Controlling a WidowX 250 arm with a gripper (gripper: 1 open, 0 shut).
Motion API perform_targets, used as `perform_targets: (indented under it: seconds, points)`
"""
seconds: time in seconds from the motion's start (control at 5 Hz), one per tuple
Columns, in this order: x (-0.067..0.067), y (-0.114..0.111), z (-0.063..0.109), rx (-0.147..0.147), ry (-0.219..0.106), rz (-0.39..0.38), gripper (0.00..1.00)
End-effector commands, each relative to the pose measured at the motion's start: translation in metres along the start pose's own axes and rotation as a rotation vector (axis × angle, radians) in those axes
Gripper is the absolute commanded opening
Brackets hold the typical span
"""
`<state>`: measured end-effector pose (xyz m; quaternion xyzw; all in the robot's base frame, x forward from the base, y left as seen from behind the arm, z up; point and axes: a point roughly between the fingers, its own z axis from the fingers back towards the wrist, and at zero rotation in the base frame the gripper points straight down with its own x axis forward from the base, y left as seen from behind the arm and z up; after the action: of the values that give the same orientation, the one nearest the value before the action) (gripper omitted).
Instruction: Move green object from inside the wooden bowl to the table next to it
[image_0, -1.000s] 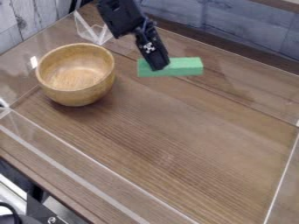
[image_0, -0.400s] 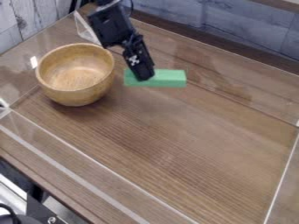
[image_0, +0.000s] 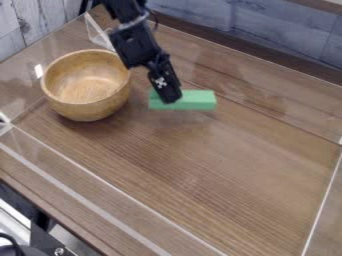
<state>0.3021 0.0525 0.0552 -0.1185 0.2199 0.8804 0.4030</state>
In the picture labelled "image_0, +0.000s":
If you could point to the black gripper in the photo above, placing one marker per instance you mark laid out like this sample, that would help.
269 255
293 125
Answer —
136 46

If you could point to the green rectangular block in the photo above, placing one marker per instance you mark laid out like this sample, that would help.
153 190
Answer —
193 100

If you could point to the wooden bowl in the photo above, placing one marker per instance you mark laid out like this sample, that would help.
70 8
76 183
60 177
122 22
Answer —
86 84

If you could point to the small white tag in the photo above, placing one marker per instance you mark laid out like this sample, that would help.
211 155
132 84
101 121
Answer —
38 71

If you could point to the clear acrylic corner bracket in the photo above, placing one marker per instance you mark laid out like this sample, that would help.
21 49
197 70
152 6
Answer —
97 35

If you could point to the black table frame bracket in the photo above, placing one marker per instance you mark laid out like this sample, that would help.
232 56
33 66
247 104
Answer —
42 240

